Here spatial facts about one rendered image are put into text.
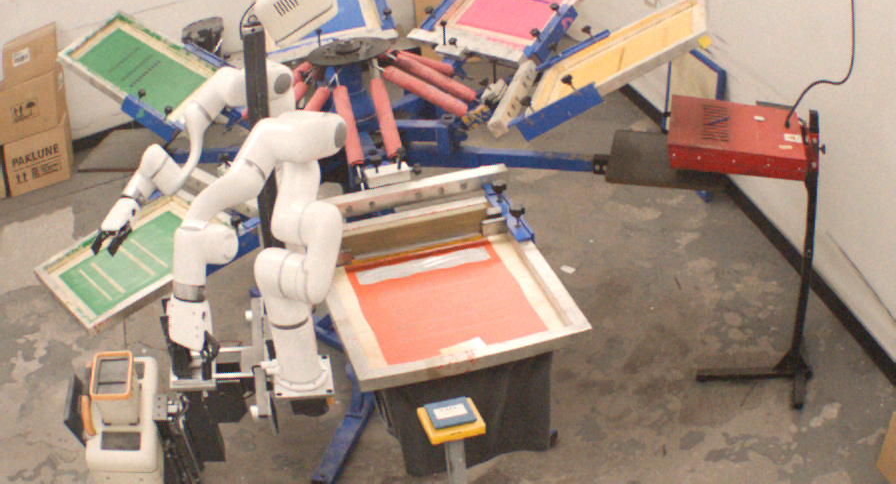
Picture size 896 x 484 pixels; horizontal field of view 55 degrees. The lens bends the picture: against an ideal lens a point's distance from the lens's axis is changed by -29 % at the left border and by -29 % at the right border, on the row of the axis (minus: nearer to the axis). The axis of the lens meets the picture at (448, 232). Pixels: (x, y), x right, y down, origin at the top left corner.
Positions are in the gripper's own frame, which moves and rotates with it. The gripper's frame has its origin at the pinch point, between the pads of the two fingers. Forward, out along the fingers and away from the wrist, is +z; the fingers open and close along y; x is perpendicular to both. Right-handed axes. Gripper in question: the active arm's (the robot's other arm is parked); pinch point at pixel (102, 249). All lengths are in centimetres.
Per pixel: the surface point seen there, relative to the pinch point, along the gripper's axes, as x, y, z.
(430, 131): -97, 24, -144
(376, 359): -73, -28, -34
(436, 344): -79, -37, -45
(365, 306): -77, -12, -54
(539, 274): -90, -48, -78
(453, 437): -75, -60, -15
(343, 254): -73, 2, -68
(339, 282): -77, 1, -61
